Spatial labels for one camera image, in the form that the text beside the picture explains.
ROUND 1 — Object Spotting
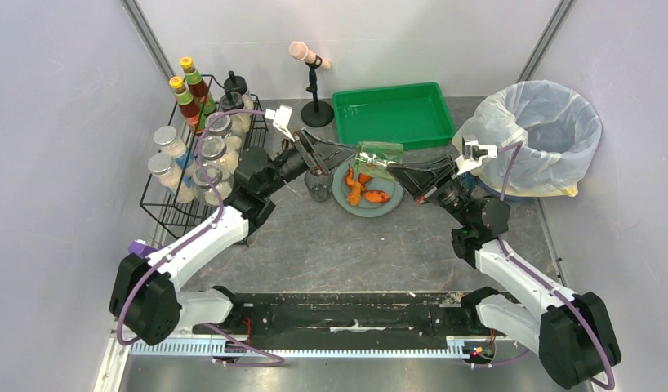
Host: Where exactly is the smoky grey glass cup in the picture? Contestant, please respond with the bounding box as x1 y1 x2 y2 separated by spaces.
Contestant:
304 171 333 203

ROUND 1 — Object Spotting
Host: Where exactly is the green glass cup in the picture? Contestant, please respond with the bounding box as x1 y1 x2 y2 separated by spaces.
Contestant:
354 141 404 181

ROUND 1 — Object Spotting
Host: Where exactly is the glass jar silver rim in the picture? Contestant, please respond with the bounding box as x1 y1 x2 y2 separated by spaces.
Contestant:
200 136 239 175

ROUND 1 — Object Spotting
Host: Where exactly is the small glass jar rice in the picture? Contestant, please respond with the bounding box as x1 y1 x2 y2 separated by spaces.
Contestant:
206 113 243 151

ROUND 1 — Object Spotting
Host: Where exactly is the black lid spice jar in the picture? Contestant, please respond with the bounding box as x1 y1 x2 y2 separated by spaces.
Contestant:
219 88 251 135

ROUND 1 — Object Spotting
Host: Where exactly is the black knob lid jar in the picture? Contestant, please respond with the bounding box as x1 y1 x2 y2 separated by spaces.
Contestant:
223 70 254 109

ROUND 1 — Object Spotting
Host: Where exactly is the sauce bottle yellow cap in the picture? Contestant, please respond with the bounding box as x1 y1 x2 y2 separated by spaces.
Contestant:
168 76 206 135

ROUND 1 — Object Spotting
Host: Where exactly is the blue label spice jar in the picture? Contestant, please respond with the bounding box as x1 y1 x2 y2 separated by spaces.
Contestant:
153 126 198 178
147 152 195 203

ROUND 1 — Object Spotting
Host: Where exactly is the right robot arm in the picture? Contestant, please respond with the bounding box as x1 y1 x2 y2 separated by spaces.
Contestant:
387 158 621 390

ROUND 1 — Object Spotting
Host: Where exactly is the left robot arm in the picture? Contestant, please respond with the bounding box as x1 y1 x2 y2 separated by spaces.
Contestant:
109 129 356 345

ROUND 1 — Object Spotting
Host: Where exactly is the black microphone stand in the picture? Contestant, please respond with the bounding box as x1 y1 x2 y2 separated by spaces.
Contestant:
301 55 335 127

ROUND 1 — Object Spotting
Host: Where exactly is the orange chicken drumstick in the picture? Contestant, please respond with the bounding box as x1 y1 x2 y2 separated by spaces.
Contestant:
358 173 372 185

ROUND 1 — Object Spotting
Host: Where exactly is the orange chicken wing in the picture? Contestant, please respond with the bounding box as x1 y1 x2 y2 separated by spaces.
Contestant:
345 167 364 194

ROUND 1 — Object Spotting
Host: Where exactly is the orange fried chicken piece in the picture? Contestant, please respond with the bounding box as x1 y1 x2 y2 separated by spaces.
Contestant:
363 190 391 204

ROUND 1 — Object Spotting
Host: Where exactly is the grey round plate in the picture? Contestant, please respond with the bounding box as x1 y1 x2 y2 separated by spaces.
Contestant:
332 163 404 218

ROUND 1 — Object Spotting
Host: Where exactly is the orange breaded chicken strip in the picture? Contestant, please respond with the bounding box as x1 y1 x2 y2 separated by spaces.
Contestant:
346 183 363 207

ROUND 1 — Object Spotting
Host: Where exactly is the green plastic tray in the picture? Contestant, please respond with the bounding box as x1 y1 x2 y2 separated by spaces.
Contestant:
332 82 456 150

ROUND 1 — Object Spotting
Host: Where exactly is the beige microphone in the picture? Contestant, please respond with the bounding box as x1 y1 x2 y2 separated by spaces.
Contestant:
288 41 332 70

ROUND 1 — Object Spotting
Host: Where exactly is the trash bin with plastic bag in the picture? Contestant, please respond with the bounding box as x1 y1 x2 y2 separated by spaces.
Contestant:
452 80 603 198

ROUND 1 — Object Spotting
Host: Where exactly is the purple plastic base cover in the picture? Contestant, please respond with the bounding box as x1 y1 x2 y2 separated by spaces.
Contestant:
128 239 158 258

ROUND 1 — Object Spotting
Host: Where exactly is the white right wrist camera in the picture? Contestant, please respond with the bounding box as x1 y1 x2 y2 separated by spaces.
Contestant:
455 137 498 176

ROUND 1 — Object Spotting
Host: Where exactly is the black wire rack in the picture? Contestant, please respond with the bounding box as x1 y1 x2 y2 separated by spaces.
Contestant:
140 71 269 239

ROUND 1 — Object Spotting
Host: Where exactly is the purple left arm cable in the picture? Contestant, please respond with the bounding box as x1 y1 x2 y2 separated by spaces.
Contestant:
114 109 287 368

